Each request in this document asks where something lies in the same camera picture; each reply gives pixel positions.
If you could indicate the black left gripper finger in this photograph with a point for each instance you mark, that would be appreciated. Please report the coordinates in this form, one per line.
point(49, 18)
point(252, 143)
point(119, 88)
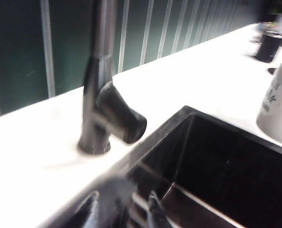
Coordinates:
point(112, 204)

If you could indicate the dark metal faucet lever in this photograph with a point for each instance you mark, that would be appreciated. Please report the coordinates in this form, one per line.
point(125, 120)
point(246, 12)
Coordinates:
point(121, 116)

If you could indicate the white Starbucks mug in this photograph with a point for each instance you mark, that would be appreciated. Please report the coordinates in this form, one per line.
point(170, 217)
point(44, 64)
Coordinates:
point(278, 118)

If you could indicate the black kitchen sink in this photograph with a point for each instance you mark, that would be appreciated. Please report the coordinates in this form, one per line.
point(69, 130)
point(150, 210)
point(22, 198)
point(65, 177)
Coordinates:
point(226, 166)

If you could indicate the dark metal faucet body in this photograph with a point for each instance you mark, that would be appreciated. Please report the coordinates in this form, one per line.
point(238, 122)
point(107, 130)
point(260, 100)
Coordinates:
point(100, 35)

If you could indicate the black cup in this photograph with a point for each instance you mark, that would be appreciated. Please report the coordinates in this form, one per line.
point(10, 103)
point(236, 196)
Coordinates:
point(269, 47)

